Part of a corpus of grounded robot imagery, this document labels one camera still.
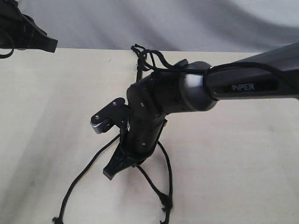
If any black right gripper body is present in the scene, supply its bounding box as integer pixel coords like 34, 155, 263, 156
121, 112, 165, 161

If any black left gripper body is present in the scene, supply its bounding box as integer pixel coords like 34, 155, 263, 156
0, 0, 35, 49

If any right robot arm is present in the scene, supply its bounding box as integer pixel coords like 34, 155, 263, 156
103, 43, 299, 179

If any grey backdrop cloth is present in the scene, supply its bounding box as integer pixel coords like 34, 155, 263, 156
18, 0, 299, 52

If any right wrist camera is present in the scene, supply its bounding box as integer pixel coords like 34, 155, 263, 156
90, 98, 130, 134

